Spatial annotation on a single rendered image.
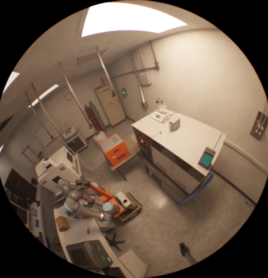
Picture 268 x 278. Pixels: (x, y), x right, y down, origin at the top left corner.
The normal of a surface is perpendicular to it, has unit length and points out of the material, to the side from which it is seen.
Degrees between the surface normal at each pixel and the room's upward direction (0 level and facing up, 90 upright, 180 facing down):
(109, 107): 90
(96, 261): 51
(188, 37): 90
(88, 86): 90
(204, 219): 0
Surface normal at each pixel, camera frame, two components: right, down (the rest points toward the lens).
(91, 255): 0.45, -0.87
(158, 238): -0.26, -0.72
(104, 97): 0.54, 0.44
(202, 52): -0.80, 0.53
